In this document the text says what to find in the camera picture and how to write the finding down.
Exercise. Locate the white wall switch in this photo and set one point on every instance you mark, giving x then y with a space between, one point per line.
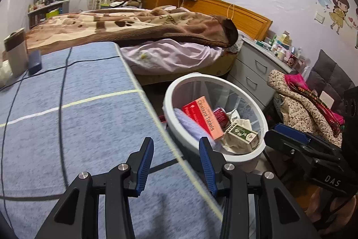
319 17

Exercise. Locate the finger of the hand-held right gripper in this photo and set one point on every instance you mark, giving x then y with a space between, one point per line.
279 141
292 131

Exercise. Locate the floral quilted garment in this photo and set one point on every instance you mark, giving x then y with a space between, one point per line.
296 104

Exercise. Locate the row of cosmetic bottles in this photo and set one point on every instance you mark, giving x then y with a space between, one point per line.
39 2

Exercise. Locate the beige tissue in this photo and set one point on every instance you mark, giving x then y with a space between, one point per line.
230 145

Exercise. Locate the brown printed blanket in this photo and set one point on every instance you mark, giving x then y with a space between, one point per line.
125 26

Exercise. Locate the pink cloth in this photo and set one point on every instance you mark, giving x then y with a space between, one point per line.
299 82

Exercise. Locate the grey sofa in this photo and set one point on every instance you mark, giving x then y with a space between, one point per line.
330 71

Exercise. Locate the grey drawer cabinet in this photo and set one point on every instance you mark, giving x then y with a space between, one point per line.
251 68

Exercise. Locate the grey desk shelf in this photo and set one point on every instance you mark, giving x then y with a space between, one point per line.
39 15

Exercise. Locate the cluster of medicine bottles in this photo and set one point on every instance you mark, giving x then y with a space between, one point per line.
279 51

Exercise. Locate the pink bed sheet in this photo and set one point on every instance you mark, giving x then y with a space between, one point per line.
167 57

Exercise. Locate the wooden headboard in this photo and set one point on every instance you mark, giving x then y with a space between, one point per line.
243 17

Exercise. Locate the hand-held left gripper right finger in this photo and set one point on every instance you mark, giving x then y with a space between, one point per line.
208 169

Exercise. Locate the red cartoon drink can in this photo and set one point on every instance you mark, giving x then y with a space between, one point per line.
221 117

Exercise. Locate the person's right hand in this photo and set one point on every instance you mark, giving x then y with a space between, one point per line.
330 211

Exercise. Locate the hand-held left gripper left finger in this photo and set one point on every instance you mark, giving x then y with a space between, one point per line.
144 166

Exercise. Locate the beige and brown cup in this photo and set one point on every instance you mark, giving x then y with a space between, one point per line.
16 57

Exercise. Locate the white round waste bin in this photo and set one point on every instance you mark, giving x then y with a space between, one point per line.
170 104

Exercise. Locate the white printed carton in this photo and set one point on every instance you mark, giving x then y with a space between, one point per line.
234 115

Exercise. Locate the orange tablet box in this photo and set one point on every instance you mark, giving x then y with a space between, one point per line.
204 118

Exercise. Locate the dark blue glasses case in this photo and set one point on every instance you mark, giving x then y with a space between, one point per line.
35 62

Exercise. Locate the cartoon girl wall sticker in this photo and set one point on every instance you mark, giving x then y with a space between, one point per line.
339 9

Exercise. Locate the tissue box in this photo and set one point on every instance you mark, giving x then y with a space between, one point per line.
5 73

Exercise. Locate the green and white small box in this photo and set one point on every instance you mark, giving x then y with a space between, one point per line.
242 134

